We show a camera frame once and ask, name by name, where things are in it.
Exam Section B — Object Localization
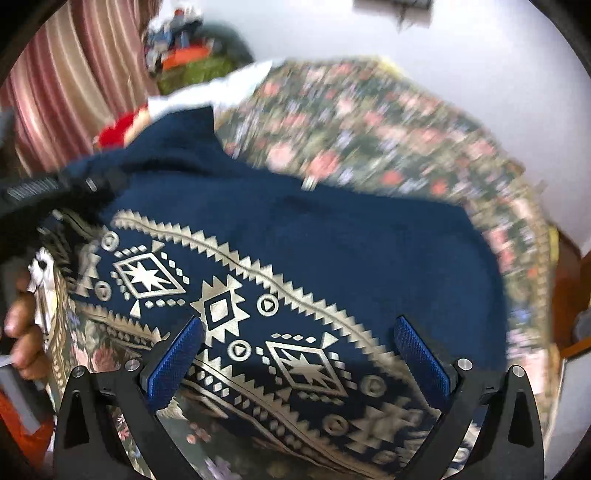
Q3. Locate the red cloth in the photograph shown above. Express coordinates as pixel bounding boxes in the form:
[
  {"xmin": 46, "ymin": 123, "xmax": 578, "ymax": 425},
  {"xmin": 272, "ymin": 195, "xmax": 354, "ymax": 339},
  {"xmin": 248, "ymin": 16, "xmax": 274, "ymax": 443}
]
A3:
[{"xmin": 95, "ymin": 108, "xmax": 153, "ymax": 149}]

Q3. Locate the floral bed sheet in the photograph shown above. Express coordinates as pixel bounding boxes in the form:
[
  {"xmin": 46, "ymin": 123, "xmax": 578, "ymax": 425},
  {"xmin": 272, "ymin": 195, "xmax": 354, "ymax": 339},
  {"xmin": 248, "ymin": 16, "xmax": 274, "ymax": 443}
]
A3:
[{"xmin": 41, "ymin": 55, "xmax": 561, "ymax": 480}]

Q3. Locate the person's left forearm orange sleeve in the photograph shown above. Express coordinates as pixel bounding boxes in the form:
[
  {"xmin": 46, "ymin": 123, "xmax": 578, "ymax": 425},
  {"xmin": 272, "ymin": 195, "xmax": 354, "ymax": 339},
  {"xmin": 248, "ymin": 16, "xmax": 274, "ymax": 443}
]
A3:
[{"xmin": 0, "ymin": 385, "xmax": 54, "ymax": 467}]

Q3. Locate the navy blue patterned garment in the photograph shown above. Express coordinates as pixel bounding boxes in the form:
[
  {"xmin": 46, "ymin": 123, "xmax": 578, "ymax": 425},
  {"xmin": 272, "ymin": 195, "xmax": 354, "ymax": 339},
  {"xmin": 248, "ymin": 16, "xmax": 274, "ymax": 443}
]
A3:
[{"xmin": 28, "ymin": 106, "xmax": 509, "ymax": 480}]

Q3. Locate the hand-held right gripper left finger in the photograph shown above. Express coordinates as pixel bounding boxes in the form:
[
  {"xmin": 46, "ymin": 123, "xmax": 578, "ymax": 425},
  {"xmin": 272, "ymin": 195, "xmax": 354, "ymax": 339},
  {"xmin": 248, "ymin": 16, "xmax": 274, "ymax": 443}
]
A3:
[{"xmin": 53, "ymin": 316, "xmax": 205, "ymax": 480}]

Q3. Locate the person's left hand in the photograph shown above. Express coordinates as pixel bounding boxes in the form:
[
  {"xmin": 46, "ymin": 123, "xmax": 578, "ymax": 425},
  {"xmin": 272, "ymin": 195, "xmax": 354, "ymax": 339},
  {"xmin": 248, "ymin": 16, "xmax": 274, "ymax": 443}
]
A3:
[{"xmin": 4, "ymin": 272, "xmax": 51, "ymax": 381}]

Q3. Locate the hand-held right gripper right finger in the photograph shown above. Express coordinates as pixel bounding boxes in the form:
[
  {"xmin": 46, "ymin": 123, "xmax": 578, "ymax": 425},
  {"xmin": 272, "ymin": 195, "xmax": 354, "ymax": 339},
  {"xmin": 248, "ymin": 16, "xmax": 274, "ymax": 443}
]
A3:
[{"xmin": 394, "ymin": 315, "xmax": 544, "ymax": 480}]

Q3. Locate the grey cloth item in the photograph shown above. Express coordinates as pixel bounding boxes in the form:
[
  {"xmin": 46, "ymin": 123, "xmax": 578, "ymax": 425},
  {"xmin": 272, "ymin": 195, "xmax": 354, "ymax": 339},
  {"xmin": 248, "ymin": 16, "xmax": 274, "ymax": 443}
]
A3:
[{"xmin": 574, "ymin": 308, "xmax": 591, "ymax": 352}]

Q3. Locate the dark wall fixture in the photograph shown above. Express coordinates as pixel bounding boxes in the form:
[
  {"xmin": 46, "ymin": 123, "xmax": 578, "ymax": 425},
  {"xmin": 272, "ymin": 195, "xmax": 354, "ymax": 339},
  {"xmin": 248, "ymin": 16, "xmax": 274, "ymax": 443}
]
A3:
[{"xmin": 353, "ymin": 0, "xmax": 435, "ymax": 31}]

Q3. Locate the pile of clothes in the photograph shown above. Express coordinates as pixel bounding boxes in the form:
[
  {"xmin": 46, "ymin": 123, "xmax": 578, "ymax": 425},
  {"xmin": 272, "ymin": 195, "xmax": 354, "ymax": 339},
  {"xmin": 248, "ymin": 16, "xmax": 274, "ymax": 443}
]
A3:
[{"xmin": 142, "ymin": 11, "xmax": 256, "ymax": 95}]

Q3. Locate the striped maroon curtain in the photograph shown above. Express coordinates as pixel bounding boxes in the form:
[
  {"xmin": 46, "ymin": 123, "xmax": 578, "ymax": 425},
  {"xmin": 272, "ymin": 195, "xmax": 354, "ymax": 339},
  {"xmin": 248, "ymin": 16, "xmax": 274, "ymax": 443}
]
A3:
[{"xmin": 0, "ymin": 0, "xmax": 158, "ymax": 174}]

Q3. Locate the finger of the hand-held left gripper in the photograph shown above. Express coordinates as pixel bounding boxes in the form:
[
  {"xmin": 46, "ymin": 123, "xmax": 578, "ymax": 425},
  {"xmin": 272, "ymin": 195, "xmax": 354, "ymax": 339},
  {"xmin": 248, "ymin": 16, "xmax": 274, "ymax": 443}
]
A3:
[{"xmin": 55, "ymin": 165, "xmax": 124, "ymax": 204}]

